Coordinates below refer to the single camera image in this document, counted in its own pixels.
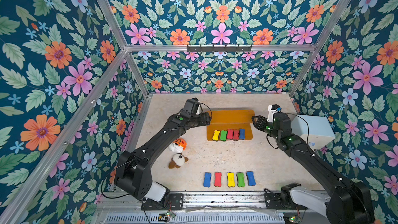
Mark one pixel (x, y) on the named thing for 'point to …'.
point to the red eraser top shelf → (217, 179)
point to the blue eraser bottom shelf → (242, 134)
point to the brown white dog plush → (178, 159)
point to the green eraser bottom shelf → (223, 135)
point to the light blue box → (316, 130)
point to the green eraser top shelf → (240, 179)
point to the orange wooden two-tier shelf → (222, 120)
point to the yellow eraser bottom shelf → (216, 135)
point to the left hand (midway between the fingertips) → (207, 117)
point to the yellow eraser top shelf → (231, 179)
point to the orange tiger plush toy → (178, 145)
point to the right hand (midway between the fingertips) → (254, 116)
